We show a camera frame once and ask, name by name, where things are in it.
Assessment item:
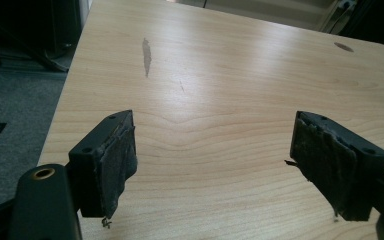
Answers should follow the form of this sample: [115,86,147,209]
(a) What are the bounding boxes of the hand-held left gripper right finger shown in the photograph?
[284,110,384,223]

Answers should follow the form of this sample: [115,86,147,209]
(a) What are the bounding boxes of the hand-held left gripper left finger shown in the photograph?
[67,109,139,229]

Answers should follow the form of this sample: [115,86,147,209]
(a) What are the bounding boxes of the black stand leg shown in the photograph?
[29,49,70,74]

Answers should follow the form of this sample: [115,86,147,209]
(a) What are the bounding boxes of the metal stand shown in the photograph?
[319,0,358,35]

